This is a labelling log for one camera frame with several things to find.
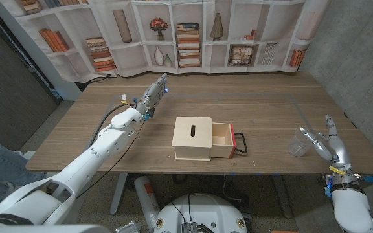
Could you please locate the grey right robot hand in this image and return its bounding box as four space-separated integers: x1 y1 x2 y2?
298 114 362 188

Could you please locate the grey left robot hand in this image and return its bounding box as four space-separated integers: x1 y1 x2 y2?
136 72 169 121

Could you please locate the clear plastic measuring cup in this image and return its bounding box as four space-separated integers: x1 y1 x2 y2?
287 129 313 158

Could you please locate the wooden drawer with red front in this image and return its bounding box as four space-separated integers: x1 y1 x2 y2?
210 122 237 159

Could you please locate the printed bookshelf backdrop cloth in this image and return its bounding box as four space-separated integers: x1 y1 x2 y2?
0 0 332 83

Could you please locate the wooden box with slot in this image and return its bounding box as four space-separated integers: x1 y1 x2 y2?
172 116 214 162

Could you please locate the white cylinder with orange label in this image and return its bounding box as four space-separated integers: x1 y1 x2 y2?
133 175 161 232

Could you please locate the white robot torso base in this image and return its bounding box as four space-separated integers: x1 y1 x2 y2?
153 193 248 233

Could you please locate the silver finned heat sink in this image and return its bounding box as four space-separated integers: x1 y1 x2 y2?
181 221 198 233

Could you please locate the dark door panel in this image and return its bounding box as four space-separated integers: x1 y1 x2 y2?
0 3 63 151

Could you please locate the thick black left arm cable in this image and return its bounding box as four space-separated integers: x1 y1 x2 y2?
85 102 137 151

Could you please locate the black cord drawer pull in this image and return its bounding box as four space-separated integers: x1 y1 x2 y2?
233 131 249 154

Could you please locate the grey metal bracket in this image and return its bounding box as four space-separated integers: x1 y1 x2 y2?
114 220 142 233

